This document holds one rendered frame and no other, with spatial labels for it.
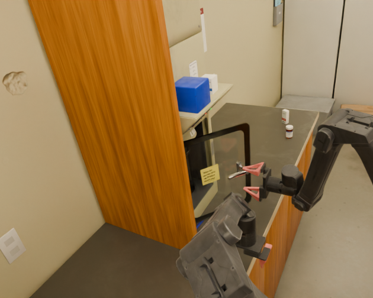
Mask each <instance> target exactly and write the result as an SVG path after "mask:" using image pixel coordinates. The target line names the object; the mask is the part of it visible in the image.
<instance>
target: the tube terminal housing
mask: <svg viewBox="0 0 373 298"><path fill-rule="evenodd" d="M169 50H170V55H171V62H172V70H173V78H174V82H176V81H178V80H179V79H180V78H182V77H184V76H187V77H190V73H189V64H190V63H191V62H193V61H194V60H197V67H198V77H202V76H203V75H205V74H206V68H205V55H204V43H203V37H202V31H200V32H198V33H196V34H194V35H192V36H190V37H188V38H186V39H184V40H182V41H180V42H178V43H176V44H174V45H172V46H170V47H169ZM201 121H202V126H203V132H204V135H205V134H209V133H212V129H211V117H210V110H209V111H208V112H207V114H205V116H203V117H202V119H200V120H199V121H198V122H197V123H196V124H195V125H194V126H193V127H191V128H190V130H188V131H187V132H186V133H185V134H184V135H183V139H184V138H185V137H186V136H187V135H188V134H189V133H190V132H191V131H192V130H193V129H194V128H195V127H196V126H197V125H198V124H199V123H200V122H201Z"/></svg>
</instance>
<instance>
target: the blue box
mask: <svg viewBox="0 0 373 298"><path fill-rule="evenodd" d="M175 90H176V97H177V102H178V109H179V111H180V112H189V113H195V114H198V113H199V112H200V111H201V110H203V109H204V108H205V107H206V106H207V105H208V104H209V103H210V102H211V98H210V85H209V78H207V77H187V76H184V77H182V78H180V79H179V80H178V81H176V82H175Z"/></svg>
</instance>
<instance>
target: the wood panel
mask: <svg viewBox="0 0 373 298"><path fill-rule="evenodd" d="M28 3H29V5H30V8H31V11H32V13H33V17H34V20H35V22H36V25H37V28H38V31H39V34H40V37H41V40H42V42H43V45H44V48H45V51H46V54H47V57H48V59H49V62H50V65H51V68H52V71H53V74H54V77H55V79H56V82H57V85H58V88H59V91H60V94H61V96H62V99H63V103H64V105H65V108H66V111H67V114H68V117H69V119H70V123H71V125H72V128H73V131H74V133H75V137H76V140H77V142H78V145H79V148H80V151H81V154H82V157H83V160H84V162H85V165H86V168H87V171H88V174H89V177H90V179H91V182H92V185H93V188H94V191H95V194H96V196H97V199H98V202H99V205H100V208H101V211H102V214H103V216H104V219H105V222H106V223H109V224H111V225H115V226H117V227H120V228H123V229H126V230H128V231H131V232H134V233H136V234H139V235H142V236H144V237H148V238H150V239H153V240H155V241H159V242H161V243H164V244H166V245H170V246H172V247H175V248H178V249H180V250H181V249H182V248H183V247H184V246H186V244H188V243H189V242H190V241H191V239H192V238H193V237H194V236H195V235H196V234H197V227H196V223H195V215H194V208H193V203H192V196H191V188H190V183H189V176H188V169H187V161H186V156H185V149H184V141H183V136H182V129H181V122H180V117H179V109H178V102H177V97H176V90H175V82H174V78H173V70H172V62H171V55H170V50H169V43H168V35H167V30H166V23H165V16H164V11H163V4H162V0H28Z"/></svg>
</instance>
